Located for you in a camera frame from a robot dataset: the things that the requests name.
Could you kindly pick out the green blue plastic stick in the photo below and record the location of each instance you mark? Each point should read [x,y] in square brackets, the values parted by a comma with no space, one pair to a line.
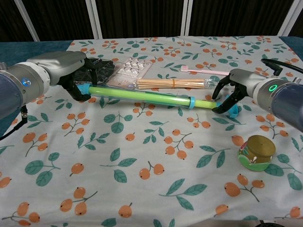
[142,95]

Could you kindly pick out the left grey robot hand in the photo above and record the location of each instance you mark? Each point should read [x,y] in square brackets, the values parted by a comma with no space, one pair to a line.
[64,65]

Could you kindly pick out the clear blister pack of clips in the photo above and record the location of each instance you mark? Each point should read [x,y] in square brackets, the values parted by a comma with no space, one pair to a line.
[132,69]

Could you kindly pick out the bundle of bamboo sticks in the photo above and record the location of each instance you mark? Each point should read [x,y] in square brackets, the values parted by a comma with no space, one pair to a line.
[165,84]

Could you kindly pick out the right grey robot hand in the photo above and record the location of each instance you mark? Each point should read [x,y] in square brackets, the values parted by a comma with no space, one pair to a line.
[243,81]

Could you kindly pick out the blue-grey robot torso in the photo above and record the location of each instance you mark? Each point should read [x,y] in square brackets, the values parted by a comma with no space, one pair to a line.
[236,224]

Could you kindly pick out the floral print tablecloth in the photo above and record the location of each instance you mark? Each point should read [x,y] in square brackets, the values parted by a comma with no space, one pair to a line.
[151,153]

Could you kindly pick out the white aluminium partition post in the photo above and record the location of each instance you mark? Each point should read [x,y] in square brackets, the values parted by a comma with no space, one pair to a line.
[291,16]
[28,21]
[94,19]
[186,16]

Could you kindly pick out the black gloves in plastic bag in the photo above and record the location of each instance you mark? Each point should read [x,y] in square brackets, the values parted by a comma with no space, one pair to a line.
[105,68]

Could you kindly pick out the pink toothbrush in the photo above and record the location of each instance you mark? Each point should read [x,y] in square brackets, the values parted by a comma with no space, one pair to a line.
[203,71]

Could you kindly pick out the small green jar gold lid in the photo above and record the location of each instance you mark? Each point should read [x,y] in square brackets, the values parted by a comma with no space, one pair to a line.
[256,153]

